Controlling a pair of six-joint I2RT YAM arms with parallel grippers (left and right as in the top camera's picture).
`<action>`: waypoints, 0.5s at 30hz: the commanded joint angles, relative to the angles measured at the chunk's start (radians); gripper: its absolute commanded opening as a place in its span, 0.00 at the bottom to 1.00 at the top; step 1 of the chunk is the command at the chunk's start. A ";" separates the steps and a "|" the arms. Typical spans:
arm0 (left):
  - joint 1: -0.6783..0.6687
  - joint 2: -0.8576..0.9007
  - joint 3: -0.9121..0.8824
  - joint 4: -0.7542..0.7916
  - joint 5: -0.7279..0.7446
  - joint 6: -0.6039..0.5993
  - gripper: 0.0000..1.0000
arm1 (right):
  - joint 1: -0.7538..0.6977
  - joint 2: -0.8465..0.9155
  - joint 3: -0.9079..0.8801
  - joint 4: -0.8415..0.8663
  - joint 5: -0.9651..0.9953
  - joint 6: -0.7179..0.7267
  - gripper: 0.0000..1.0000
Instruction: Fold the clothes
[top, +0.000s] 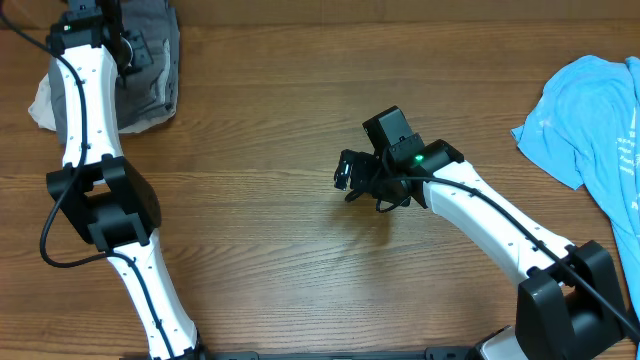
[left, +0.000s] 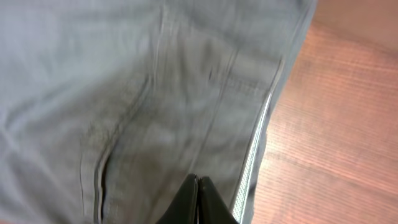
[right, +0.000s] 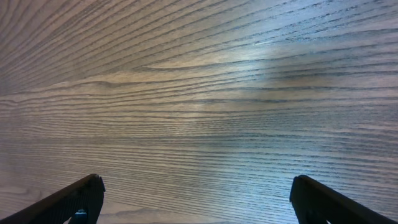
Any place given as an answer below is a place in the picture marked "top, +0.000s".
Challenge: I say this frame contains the grey shorts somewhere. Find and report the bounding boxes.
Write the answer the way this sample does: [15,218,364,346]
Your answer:
[46,0,180,130]

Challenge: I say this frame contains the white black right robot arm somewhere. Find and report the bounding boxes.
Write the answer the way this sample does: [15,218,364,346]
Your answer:
[334,106,639,360]

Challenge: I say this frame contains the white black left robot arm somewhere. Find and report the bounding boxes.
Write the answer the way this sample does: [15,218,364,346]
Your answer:
[46,1,206,359]

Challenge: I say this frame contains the folded beige shorts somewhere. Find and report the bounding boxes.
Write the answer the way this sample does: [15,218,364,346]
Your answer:
[28,75,176,134]

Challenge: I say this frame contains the light blue t-shirt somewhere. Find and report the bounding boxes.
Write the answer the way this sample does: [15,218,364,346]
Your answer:
[511,55,639,307]

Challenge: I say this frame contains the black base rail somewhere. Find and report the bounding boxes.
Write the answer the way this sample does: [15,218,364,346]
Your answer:
[203,346,479,360]

